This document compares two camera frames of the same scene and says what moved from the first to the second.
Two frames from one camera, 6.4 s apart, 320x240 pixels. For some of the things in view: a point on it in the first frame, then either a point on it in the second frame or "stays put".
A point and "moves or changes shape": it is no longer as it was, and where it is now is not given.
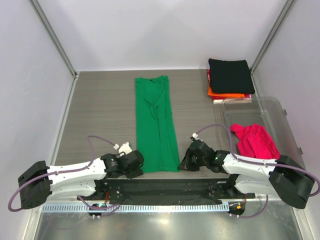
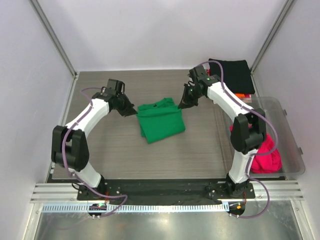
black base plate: x=167 y=191 stays put
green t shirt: x=156 y=130 moves or changes shape
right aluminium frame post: x=289 y=3 stays put
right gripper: x=186 y=164 to x=187 y=102
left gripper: x=137 y=172 to x=128 y=110
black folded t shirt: x=230 y=76 stays put
